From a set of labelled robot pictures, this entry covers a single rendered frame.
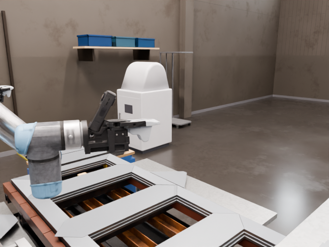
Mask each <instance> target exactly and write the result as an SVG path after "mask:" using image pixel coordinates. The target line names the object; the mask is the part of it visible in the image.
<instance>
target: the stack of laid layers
mask: <svg viewBox="0 0 329 247"><path fill-rule="evenodd" d="M105 164H106V165H108V166H114V165H116V164H115V163H113V162H111V161H109V160H107V159H104V160H101V161H97V162H93V163H90V164H86V165H83V166H79V167H75V168H72V169H68V170H64V171H61V176H62V177H63V176H66V175H69V174H73V173H77V172H81V171H84V170H88V169H91V168H95V167H98V166H102V165H105ZM129 178H132V179H134V180H136V181H138V182H140V183H141V184H143V185H145V186H147V187H151V186H153V185H160V184H154V183H152V182H150V181H148V180H146V179H144V178H142V177H141V176H139V175H137V174H135V173H133V172H130V173H126V174H123V175H120V176H117V177H114V178H111V179H108V180H105V181H102V182H99V183H96V184H93V185H90V186H87V187H84V188H81V189H78V190H75V191H72V192H69V193H66V194H63V195H60V196H57V197H54V198H50V199H51V200H52V201H53V202H54V203H55V204H57V203H60V202H63V201H65V200H68V199H71V198H74V197H77V196H80V195H83V194H86V193H89V192H92V191H95V190H98V189H100V188H103V187H106V186H109V185H112V184H115V183H118V182H121V181H124V180H126V179H129ZM11 184H12V185H13V186H14V187H15V189H16V190H17V191H18V192H19V193H20V194H21V196H22V197H23V198H24V199H25V200H26V201H27V203H28V204H29V205H30V206H31V207H32V208H33V209H34V211H35V212H36V213H37V214H38V215H39V216H40V218H41V219H42V220H43V221H44V222H45V223H46V224H47V226H48V227H49V228H50V229H51V230H52V231H53V233H54V234H56V233H57V231H56V229H55V228H54V227H53V226H52V225H51V224H50V223H49V222H48V220H47V219H46V218H45V217H44V216H43V215H42V214H41V213H40V211H39V210H38V209H37V208H36V207H35V206H34V205H33V204H32V202H31V201H30V200H29V199H28V198H27V197H26V196H25V195H24V193H23V192H22V191H21V190H20V189H19V188H18V187H17V186H16V184H15V183H14V182H13V181H12V180H11ZM165 186H174V196H172V197H170V198H168V199H166V200H164V201H161V202H159V203H157V204H155V205H153V206H150V207H148V208H146V209H144V210H142V211H139V212H137V213H135V214H133V215H131V216H129V217H126V218H124V219H122V220H120V221H118V222H116V223H114V224H111V225H109V226H107V227H105V228H103V229H100V230H98V231H96V232H94V233H92V234H89V235H88V236H89V237H90V238H91V239H92V240H94V241H96V240H98V239H100V238H102V237H104V236H106V235H108V234H110V233H113V232H115V231H117V230H119V229H121V228H123V227H125V226H127V225H130V224H132V223H134V222H136V221H138V220H140V219H142V218H144V217H146V216H149V215H151V214H153V213H155V212H157V211H159V210H161V209H163V208H166V207H168V206H170V205H172V204H174V203H176V202H177V203H179V204H181V205H183V206H185V207H186V208H188V209H190V210H192V211H194V212H196V213H198V214H200V215H201V216H203V217H205V218H206V217H207V216H209V215H211V214H213V213H212V212H210V211H208V210H206V209H204V208H202V207H200V206H198V205H196V204H194V203H192V202H190V201H188V200H186V199H184V198H182V197H180V196H178V195H177V185H165ZM58 238H59V240H60V241H61V242H62V243H63V244H64V245H65V247H71V246H70V245H69V244H68V243H67V242H66V241H65V239H64V238H63V237H58ZM244 238H245V239H246V240H248V241H250V242H252V243H254V244H256V245H258V246H260V247H274V246H275V244H273V243H271V242H269V241H267V240H265V239H263V238H261V237H259V236H257V235H255V234H253V233H251V232H249V231H247V230H245V229H243V230H242V231H240V232H239V233H237V234H236V235H235V236H233V237H232V238H231V239H229V240H228V241H226V242H225V243H224V244H222V245H221V246H219V247H234V246H235V245H236V244H238V243H239V242H240V241H242V240H243V239H244Z"/></svg>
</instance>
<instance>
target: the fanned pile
mask: <svg viewBox="0 0 329 247"><path fill-rule="evenodd" d="M17 222H18V220H17V218H16V217H15V216H12V215H0V239H1V238H2V237H3V236H4V235H5V234H6V233H7V232H8V231H9V230H10V229H11V228H12V227H13V226H14V225H15V224H16V223H17Z"/></svg>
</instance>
